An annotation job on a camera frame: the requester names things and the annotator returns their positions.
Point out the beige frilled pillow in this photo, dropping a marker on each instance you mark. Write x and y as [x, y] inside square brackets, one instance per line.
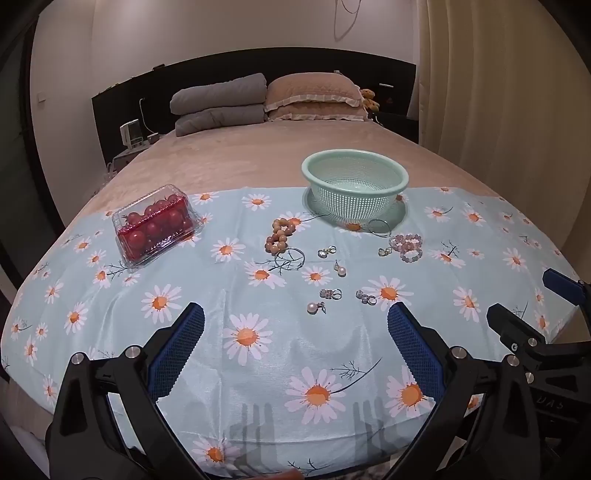
[309, 87]
[318, 114]

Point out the brown teddy bear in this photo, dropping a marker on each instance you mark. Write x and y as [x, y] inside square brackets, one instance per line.
[369, 98]

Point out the green plastic colander basket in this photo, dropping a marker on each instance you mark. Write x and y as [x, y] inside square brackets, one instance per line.
[355, 184]

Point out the beige bed cover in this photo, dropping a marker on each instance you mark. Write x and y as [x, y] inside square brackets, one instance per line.
[231, 157]

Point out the daisy print blue cloth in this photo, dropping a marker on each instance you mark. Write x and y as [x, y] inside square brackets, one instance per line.
[286, 369]

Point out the black headboard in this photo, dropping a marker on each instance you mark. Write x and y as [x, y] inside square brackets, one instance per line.
[138, 106]

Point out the cream curtain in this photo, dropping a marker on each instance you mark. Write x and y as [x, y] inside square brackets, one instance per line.
[508, 92]

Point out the gold pendant earring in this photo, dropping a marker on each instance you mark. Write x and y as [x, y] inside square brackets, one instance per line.
[327, 252]

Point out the clear box of cherry tomatoes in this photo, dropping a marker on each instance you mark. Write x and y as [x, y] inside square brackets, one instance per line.
[154, 226]

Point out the crystal cluster earring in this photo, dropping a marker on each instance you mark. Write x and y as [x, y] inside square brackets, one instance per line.
[365, 297]
[328, 293]

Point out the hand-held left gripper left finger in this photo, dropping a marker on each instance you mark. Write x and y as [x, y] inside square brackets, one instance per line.
[181, 348]

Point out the large silver hoop earring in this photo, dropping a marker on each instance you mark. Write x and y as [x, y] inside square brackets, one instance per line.
[277, 264]

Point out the white bedside appliance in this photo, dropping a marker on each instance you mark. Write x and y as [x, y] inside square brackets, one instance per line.
[130, 134]

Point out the pearl drop earring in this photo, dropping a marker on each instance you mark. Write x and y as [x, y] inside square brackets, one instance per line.
[340, 270]
[315, 308]

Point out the small gold stud earring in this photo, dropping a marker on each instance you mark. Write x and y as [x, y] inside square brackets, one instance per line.
[384, 252]

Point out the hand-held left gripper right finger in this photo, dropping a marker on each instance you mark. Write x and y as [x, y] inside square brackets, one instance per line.
[415, 350]

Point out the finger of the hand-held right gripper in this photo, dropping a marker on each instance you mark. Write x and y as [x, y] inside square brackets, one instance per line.
[562, 284]
[505, 323]

